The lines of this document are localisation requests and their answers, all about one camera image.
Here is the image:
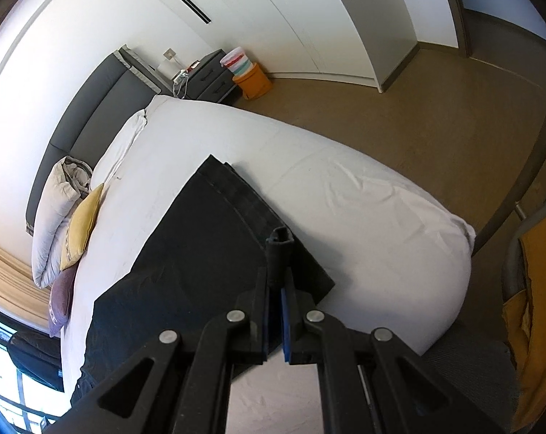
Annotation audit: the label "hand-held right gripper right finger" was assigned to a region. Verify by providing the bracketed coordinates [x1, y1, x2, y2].
[280, 276, 520, 434]

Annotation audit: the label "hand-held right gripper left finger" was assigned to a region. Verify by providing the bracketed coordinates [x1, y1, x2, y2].
[42, 268, 271, 434]

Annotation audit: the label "black pants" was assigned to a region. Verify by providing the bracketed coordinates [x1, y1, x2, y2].
[69, 154, 336, 410]

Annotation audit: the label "white bed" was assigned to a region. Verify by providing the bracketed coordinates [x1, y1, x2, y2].
[60, 95, 477, 414]

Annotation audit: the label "purple cushion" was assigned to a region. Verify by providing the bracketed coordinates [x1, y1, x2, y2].
[48, 263, 79, 338]

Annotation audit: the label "yellow cushion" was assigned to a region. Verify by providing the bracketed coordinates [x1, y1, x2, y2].
[59, 183, 106, 272]

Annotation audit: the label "grey chair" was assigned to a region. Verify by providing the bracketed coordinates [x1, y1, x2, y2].
[431, 199, 546, 421]

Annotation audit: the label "white grey-trimmed pillow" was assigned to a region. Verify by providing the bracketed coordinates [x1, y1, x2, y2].
[31, 156, 94, 289]

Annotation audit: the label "orange storage box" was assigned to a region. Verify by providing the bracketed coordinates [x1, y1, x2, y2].
[232, 63, 274, 101]

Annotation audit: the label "orange cloth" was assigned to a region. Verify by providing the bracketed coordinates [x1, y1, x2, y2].
[501, 214, 546, 430]

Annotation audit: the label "dark grey nightstand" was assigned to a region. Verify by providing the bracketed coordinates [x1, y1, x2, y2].
[174, 49, 236, 104]

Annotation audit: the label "beige curtain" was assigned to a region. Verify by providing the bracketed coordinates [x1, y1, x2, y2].
[0, 234, 53, 330]

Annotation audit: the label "striped white basket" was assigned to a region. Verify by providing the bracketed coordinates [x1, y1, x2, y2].
[219, 46, 256, 78]

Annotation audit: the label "white table lamp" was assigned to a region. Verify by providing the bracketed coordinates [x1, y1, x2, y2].
[156, 48, 182, 83]

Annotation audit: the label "grey upholstered headboard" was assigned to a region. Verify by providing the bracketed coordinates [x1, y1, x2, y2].
[25, 54, 172, 236]

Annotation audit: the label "white wardrobe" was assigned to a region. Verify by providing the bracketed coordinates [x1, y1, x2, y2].
[133, 0, 470, 95]

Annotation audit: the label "white charging cable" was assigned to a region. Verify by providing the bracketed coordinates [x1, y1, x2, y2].
[172, 69, 193, 99]

